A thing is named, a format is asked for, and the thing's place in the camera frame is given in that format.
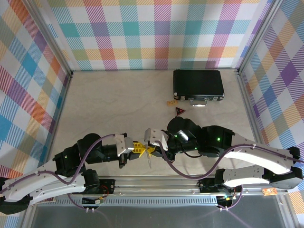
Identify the aluminium mounting rail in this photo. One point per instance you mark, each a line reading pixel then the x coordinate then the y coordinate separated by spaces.
pixel 154 187

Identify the black briefcase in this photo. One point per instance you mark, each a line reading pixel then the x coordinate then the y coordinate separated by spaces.
pixel 197 83

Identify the aluminium corner post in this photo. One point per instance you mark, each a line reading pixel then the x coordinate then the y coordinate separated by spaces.
pixel 54 35
pixel 258 35

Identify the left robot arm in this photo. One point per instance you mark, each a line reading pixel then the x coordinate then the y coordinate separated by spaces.
pixel 23 192

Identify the black connector plate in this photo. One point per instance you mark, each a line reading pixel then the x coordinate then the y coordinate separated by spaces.
pixel 90 201
pixel 224 202

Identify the small wooden tile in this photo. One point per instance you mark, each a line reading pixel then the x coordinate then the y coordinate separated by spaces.
pixel 172 103

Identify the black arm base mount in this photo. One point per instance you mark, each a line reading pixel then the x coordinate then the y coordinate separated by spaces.
pixel 205 186
pixel 107 185

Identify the aluminium side rail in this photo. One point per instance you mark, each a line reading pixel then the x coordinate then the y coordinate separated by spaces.
pixel 253 118
pixel 58 118

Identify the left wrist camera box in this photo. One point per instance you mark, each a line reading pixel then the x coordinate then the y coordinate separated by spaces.
pixel 127 145

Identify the printed picture card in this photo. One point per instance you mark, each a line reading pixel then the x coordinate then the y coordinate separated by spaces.
pixel 50 200

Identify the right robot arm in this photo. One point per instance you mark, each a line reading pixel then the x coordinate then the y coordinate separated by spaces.
pixel 261 159

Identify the grey steel plate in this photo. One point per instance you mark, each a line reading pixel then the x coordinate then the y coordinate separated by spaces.
pixel 154 217

